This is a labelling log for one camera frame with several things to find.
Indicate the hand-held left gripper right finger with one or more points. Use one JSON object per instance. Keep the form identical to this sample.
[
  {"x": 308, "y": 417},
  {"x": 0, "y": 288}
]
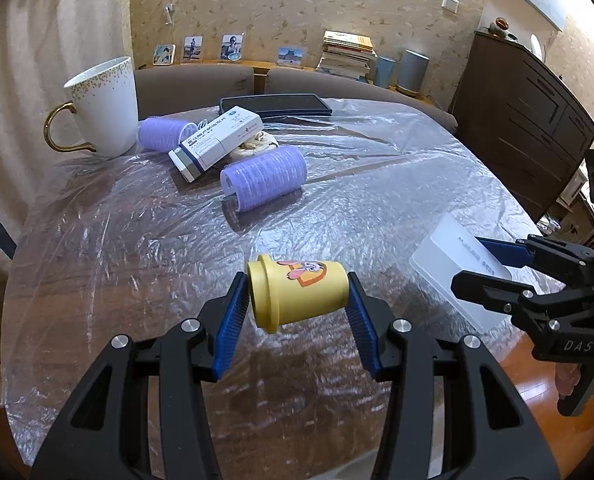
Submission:
[{"x": 362, "y": 325}]

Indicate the photo frame with green picture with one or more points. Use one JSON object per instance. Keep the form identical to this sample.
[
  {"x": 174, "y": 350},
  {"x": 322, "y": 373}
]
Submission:
[{"x": 164, "y": 54}]

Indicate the photo frame with seated person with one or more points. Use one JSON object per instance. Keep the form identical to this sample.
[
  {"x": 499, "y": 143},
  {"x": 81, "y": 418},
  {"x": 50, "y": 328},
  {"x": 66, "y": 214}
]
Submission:
[{"x": 232, "y": 46}]

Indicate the white medicine box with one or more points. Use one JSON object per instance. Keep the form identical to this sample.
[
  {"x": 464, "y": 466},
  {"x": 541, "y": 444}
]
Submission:
[{"x": 217, "y": 142}]

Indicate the beige striped curtain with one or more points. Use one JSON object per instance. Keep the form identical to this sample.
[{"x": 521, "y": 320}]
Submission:
[{"x": 17, "y": 60}]

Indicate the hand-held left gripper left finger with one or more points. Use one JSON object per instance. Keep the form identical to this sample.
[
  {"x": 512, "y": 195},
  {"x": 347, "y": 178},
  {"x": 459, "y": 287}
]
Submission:
[{"x": 229, "y": 325}]

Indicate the photo frame with standing person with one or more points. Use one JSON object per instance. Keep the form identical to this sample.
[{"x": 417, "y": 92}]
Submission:
[{"x": 193, "y": 47}]

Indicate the yellow cartoon cup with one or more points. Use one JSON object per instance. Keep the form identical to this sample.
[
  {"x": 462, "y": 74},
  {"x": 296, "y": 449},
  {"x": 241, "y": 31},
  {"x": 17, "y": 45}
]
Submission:
[{"x": 297, "y": 300}]

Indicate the purple hair roller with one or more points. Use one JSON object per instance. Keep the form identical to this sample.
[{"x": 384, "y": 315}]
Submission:
[
  {"x": 159, "y": 132},
  {"x": 267, "y": 175}
]

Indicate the black flat case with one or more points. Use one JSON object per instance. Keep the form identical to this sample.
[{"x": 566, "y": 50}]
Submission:
[{"x": 287, "y": 102}]

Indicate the white wall switch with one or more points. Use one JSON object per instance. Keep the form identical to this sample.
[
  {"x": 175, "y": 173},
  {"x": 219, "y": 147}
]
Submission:
[{"x": 450, "y": 3}]

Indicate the person's right hand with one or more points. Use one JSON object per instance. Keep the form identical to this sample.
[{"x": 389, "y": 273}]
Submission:
[{"x": 567, "y": 379}]

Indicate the large grey cylinder speaker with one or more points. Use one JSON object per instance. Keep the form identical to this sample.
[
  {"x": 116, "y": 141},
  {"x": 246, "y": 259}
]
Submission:
[{"x": 413, "y": 71}]

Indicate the dark wooden cabinet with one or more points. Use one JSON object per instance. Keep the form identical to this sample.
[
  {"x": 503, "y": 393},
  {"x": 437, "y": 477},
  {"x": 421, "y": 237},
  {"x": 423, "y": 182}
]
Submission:
[{"x": 517, "y": 110}]

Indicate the wall hook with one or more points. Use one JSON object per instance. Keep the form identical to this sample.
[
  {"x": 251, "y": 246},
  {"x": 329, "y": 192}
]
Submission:
[{"x": 168, "y": 12}]

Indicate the photo frame with building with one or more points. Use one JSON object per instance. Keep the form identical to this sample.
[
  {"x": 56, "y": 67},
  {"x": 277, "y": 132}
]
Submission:
[{"x": 292, "y": 55}]

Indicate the small figurine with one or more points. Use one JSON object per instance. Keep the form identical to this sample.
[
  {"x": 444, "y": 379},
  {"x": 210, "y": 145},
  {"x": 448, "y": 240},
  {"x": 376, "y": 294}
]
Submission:
[{"x": 499, "y": 26}]

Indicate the white plastic card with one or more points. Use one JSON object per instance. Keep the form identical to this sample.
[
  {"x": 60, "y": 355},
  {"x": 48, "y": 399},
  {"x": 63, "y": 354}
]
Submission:
[{"x": 447, "y": 255}]

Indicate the stack of books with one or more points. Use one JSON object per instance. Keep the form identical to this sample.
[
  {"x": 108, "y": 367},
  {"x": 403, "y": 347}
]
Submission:
[{"x": 344, "y": 60}]

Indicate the small blue cylinder speaker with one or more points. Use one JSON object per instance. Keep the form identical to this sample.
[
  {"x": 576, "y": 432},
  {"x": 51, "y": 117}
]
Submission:
[{"x": 384, "y": 71}]

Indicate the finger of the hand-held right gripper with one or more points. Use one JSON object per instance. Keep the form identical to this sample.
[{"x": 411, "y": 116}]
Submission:
[
  {"x": 502, "y": 252},
  {"x": 482, "y": 287}
]

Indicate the brown upholstered chair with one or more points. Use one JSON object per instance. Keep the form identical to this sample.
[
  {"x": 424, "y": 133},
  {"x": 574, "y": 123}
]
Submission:
[
  {"x": 297, "y": 82},
  {"x": 192, "y": 85}
]

